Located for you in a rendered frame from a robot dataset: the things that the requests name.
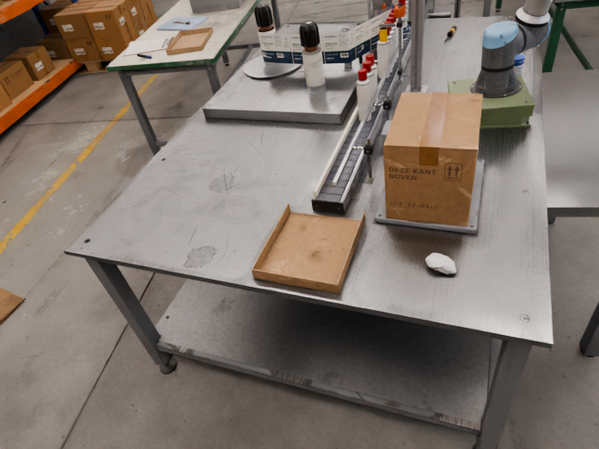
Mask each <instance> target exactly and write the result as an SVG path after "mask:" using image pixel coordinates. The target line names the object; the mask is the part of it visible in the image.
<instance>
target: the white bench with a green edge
mask: <svg viewBox="0 0 599 449"><path fill-rule="evenodd" d="M260 2H261V0H245V1H244V2H243V4H242V6H241V8H238V9H231V10H224V11H216V12H203V13H193V11H192V7H191V5H190V2H189V0H180V1H179V2H177V3H176V5H174V6H173V7H172V8H171V9H170V10H169V11H168V12H166V13H165V14H164V15H163V16H162V17H161V18H159V19H158V20H157V21H156V22H155V23H154V24H153V25H152V26H151V27H149V28H148V29H147V30H146V31H145V32H144V33H143V34H142V35H141V36H140V37H139V38H137V40H136V41H135V42H138V41H147V40H153V39H161V38H166V37H176V35H177V34H178V32H179V31H168V30H157V29H156V28H158V27H159V26H161V25H162V24H164V23H166V22H167V21H169V20H171V19H173V18H174V17H209V18H208V19H207V20H205V21H204V22H203V23H202V24H200V25H199V26H198V27H196V28H195V29H203V28H210V27H212V28H213V34H212V35H211V37H210V39H209V41H208V43H207V44H206V45H205V47H204V48H203V50H202V51H199V52H193V53H180V54H173V55H167V53H166V50H161V51H156V52H150V53H139V54H143V55H149V56H151V57H152V58H151V59H147V58H143V57H138V56H137V54H134V55H129V56H123V55H124V53H125V52H126V50H127V49H126V50H125V51H124V52H122V53H121V54H120V55H119V56H118V57H117V58H116V59H115V60H113V61H112V62H111V63H110V64H109V65H108V66H107V67H106V69H107V70H108V71H117V72H118V73H119V77H120V79H121V82H122V84H123V86H124V88H125V90H126V92H127V96H128V98H129V100H130V102H131V104H132V106H133V109H134V111H135V114H136V116H137V118H138V121H139V123H140V125H141V127H142V129H143V131H144V135H145V137H146V139H147V142H148V144H149V145H150V148H151V150H152V153H153V156H155V155H156V154H157V153H158V152H159V151H160V146H165V145H166V144H167V143H168V142H169V140H157V139H156V136H155V134H154V133H153V130H152V126H151V124H150V122H149V119H148V118H147V115H146V113H145V111H144V107H143V105H142V103H141V101H140V98H139V96H138V93H137V91H136V90H135V86H134V83H133V81H132V76H136V75H148V74H160V73H171V72H184V71H196V70H206V71H207V74H208V77H209V82H210V85H211V89H212V92H213V94H215V93H216V92H217V91H218V90H219V89H220V88H221V85H220V81H219V78H218V74H217V62H218V61H219V59H220V58H221V57H222V58H223V62H224V63H226V64H225V65H226V66H228V65H229V63H228V62H229V58H228V55H227V51H226V50H235V49H246V48H247V49H246V51H245V53H244V54H243V56H242V58H241V59H240V60H239V62H238V63H237V65H236V67H235V68H234V70H233V72H232V74H231V75H230V77H231V76H232V75H233V74H234V73H235V72H236V71H237V70H238V69H239V68H240V67H241V66H242V65H243V64H244V62H245V61H246V59H247V57H248V56H249V54H250V52H251V50H252V48H257V47H260V43H251V44H240V45H231V43H232V42H233V40H234V39H235V37H236V36H237V34H238V33H239V32H240V30H241V29H242V27H243V26H244V24H245V23H246V21H247V20H248V19H249V17H250V16H251V15H252V13H253V12H254V9H255V7H256V5H258V4H259V3H260ZM271 5H272V10H273V15H274V20H275V29H278V28H279V27H280V26H281V20H280V14H279V9H278V3H277V0H271ZM230 77H229V78H230ZM229 78H228V79H229Z"/></svg>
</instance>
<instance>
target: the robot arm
mask: <svg viewBox="0 0 599 449"><path fill-rule="evenodd" d="M552 2H553V0H526V1H525V4H524V5H523V7H522V8H520V9H519V10H518V11H517V13H516V14H515V17H514V20H513V21H509V20H507V21H501V22H497V23H494V24H492V25H490V26H489V27H487V28H486V29H485V31H484V33H483V38H482V55H481V69H480V74H479V75H478V78H477V80H476V83H475V90H476V91H477V92H479V93H481V94H487V95H500V94H508V93H510V92H512V91H513V90H515V89H516V88H517V78H516V75H515V71H514V60H515V55H517V54H519V53H523V52H525V51H527V50H529V49H531V48H534V47H536V46H538V45H539V44H541V43H542V42H543V41H545V39H546V38H547V36H548V34H549V32H550V25H549V22H550V20H549V19H550V15H549V13H548V10H549V8H550V6H551V3H552Z"/></svg>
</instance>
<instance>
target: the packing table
mask: <svg viewBox="0 0 599 449"><path fill-rule="evenodd" d="M553 2H554V4H555V5H556V6H555V11H554V10H553V8H552V7H551V6H550V8H549V10H548V13H549V14H550V16H551V17H552V19H553V23H552V27H551V31H550V36H549V39H548V44H547V48H546V56H545V60H544V64H543V69H542V73H545V72H552V69H553V65H554V58H555V55H556V51H557V46H558V43H559V39H560V34H561V33H562V35H563V36H564V38H565V39H566V41H567V43H568V44H569V46H570V48H571V50H572V51H573V52H574V53H575V54H576V56H577V58H578V60H579V61H580V63H581V64H582V66H583V67H584V69H585V70H587V69H593V68H592V66H591V65H590V63H589V62H588V61H587V59H586V57H585V56H584V54H583V53H582V52H581V51H580V49H579V48H578V46H577V45H576V43H575V42H574V40H573V39H572V37H571V36H570V34H569V32H568V31H567V29H566V28H565V27H564V26H563V20H564V15H565V12H566V9H575V8H585V7H595V6H599V0H553ZM501 5H502V0H496V9H497V10H496V12H500V10H498V9H501Z"/></svg>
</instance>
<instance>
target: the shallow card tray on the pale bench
mask: <svg viewBox="0 0 599 449"><path fill-rule="evenodd" d="M212 34H213V28H212V27H210V28H203V29H191V30H185V31H179V32H178V34H177V35H176V37H175V38H174V40H173V41H172V42H171V44H170V45H169V46H168V48H167V49H166V53H167V55H173V54H180V53H193V52H199V51H202V50H203V48H204V47H205V45H206V44H207V43H208V41H209V39H210V37H211V35H212Z"/></svg>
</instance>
